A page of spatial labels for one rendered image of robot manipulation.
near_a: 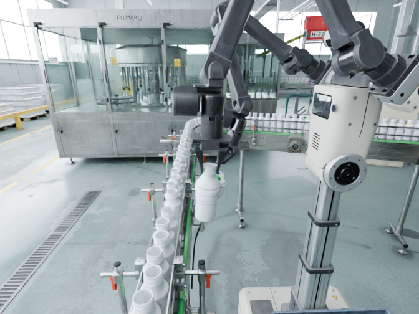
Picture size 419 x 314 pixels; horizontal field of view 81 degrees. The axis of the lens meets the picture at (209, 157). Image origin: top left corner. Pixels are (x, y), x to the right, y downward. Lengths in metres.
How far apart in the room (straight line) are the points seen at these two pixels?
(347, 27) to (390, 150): 1.88
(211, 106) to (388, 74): 0.48
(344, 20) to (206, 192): 0.57
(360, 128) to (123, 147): 3.83
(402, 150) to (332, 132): 1.65
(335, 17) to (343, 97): 0.28
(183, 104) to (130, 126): 3.68
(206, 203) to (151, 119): 3.53
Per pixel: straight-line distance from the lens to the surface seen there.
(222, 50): 0.62
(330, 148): 1.00
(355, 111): 0.98
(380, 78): 0.84
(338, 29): 0.79
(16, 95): 9.63
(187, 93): 0.60
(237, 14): 0.67
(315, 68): 1.23
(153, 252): 0.63
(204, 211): 0.69
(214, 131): 0.60
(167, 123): 4.11
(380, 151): 2.55
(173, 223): 0.76
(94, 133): 4.47
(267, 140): 2.40
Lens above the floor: 1.56
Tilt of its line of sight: 20 degrees down
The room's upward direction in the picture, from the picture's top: straight up
